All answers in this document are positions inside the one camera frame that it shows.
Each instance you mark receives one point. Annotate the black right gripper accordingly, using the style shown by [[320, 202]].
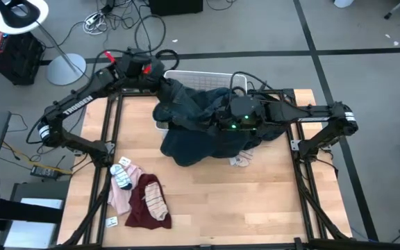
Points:
[[241, 123]]

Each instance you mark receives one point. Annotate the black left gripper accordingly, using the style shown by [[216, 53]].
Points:
[[153, 74]]

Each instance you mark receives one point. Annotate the white perforated laundry basket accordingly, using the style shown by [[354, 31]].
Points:
[[203, 80]]

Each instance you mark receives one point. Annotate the blue denim jeans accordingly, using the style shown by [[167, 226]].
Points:
[[193, 146]]

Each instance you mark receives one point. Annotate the maroon garment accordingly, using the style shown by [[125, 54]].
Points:
[[141, 215]]

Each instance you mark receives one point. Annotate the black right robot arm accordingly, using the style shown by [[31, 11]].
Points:
[[311, 112]]

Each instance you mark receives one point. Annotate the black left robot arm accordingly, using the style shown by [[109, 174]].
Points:
[[82, 100]]

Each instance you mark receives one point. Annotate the white label card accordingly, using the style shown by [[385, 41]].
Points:
[[232, 161], [125, 160], [111, 221]]

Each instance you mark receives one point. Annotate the black box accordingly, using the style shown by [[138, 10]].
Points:
[[175, 7]]

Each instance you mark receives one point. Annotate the white power strip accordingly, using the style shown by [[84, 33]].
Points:
[[94, 21]]

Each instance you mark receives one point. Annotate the blue white striped sock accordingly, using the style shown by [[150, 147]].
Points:
[[121, 175]]

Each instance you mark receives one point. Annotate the pink striped sock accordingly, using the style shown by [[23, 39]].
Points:
[[155, 201]]

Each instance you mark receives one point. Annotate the pale pink garment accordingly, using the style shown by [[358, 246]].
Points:
[[120, 201]]

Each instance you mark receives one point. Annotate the white floor object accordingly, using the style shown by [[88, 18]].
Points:
[[344, 2]]

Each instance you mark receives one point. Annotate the grey cabinet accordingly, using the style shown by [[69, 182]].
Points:
[[33, 222]]

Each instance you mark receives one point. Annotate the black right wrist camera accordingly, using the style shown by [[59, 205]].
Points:
[[247, 104]]

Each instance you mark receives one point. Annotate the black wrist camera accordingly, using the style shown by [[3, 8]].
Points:
[[132, 64], [247, 104]]

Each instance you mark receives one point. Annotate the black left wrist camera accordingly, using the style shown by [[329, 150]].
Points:
[[132, 64]]

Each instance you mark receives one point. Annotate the black aluminium table frame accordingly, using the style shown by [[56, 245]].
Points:
[[255, 248]]

